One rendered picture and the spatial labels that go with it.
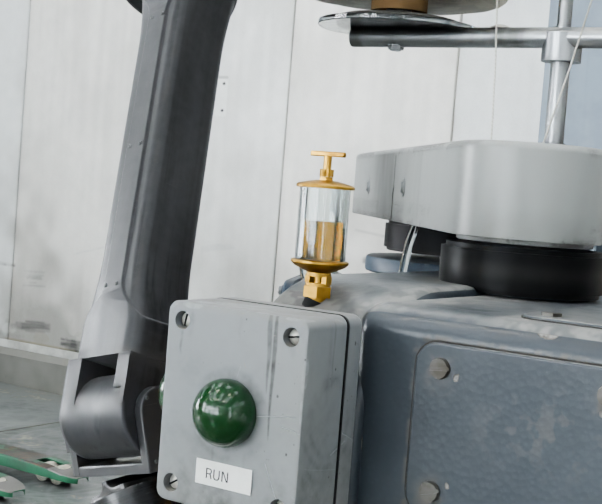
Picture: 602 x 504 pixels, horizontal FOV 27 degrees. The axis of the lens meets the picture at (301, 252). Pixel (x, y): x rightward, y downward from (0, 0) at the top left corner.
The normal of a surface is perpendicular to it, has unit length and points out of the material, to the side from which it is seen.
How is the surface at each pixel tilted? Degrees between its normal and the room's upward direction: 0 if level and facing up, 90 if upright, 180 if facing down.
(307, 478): 90
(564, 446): 90
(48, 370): 90
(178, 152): 75
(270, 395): 90
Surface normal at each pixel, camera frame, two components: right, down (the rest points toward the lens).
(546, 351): -0.52, -0.19
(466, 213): -0.85, -0.04
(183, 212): 0.78, -0.13
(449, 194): -0.99, -0.07
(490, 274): -0.47, 0.01
